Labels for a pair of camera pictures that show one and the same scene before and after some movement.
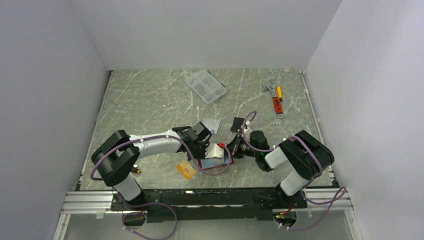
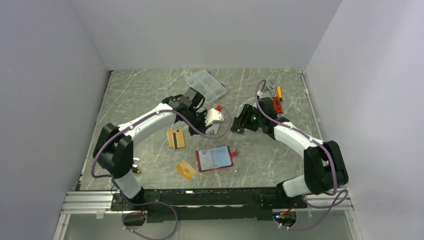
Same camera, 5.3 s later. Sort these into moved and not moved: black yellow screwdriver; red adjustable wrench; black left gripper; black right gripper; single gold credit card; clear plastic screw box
Moved: black right gripper; black left gripper
Not moved: red adjustable wrench; clear plastic screw box; single gold credit card; black yellow screwdriver
